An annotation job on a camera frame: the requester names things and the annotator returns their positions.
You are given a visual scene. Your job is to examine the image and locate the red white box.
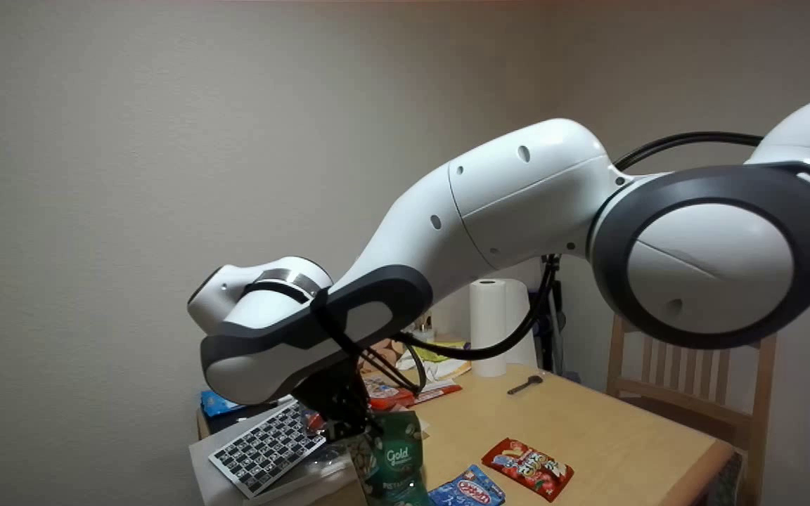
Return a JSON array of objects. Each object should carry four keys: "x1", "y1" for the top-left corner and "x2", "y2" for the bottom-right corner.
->
[{"x1": 363, "y1": 374, "x2": 457, "y2": 410}]

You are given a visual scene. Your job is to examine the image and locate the small dark tool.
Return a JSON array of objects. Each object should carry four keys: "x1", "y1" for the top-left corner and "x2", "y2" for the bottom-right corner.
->
[{"x1": 506, "y1": 374, "x2": 543, "y2": 395}]

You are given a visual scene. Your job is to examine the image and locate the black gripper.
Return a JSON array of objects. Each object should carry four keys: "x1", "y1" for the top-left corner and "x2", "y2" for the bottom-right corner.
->
[{"x1": 295, "y1": 362, "x2": 369, "y2": 438}]

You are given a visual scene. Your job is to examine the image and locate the green snack sachet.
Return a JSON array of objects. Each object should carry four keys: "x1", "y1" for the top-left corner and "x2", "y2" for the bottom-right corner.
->
[{"x1": 350, "y1": 410, "x2": 429, "y2": 506}]

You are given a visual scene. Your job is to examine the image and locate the red snack sachet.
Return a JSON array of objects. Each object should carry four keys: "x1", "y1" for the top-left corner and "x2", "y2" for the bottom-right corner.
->
[{"x1": 482, "y1": 438, "x2": 572, "y2": 499}]

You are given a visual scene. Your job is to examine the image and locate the wooden chair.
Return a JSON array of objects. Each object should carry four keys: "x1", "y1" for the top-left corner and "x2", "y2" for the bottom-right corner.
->
[{"x1": 606, "y1": 318, "x2": 775, "y2": 506}]

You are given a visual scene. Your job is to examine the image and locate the white paper towel roll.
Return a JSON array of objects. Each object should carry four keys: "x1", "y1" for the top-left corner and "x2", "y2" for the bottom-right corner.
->
[{"x1": 470, "y1": 277, "x2": 534, "y2": 376}]

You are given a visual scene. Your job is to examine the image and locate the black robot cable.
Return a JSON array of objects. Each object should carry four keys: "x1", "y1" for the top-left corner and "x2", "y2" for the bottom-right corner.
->
[{"x1": 309, "y1": 130, "x2": 764, "y2": 395}]

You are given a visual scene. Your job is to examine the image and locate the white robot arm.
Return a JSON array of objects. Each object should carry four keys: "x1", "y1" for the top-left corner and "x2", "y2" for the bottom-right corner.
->
[{"x1": 187, "y1": 103, "x2": 810, "y2": 405}]

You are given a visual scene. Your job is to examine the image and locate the blue snack sachet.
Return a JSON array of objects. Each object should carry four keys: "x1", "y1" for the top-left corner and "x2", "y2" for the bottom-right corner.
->
[{"x1": 429, "y1": 466, "x2": 506, "y2": 506}]

